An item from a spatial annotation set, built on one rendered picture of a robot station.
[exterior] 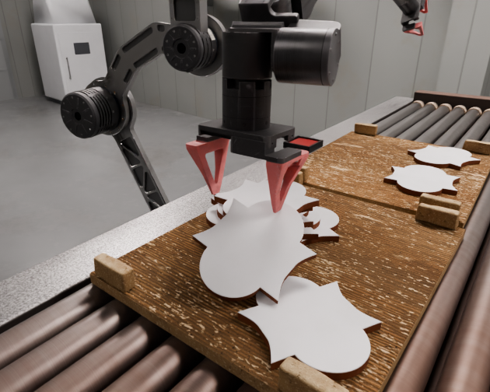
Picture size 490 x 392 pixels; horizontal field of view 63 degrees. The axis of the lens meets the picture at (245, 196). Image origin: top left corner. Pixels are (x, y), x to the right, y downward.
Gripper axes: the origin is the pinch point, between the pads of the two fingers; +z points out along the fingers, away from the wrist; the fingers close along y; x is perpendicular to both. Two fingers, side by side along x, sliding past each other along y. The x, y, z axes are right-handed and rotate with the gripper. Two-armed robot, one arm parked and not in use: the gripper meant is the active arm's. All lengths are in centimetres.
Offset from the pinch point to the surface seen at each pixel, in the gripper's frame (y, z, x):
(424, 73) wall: -46, 9, 313
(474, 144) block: 19, 4, 65
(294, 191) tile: 2.4, 1.7, 9.0
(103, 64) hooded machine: -506, 30, 350
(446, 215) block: 21.0, 5.2, 22.4
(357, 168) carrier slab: 0.9, 6.5, 39.6
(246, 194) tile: -2.6, 1.8, 4.1
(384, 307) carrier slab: 19.3, 8.2, -0.5
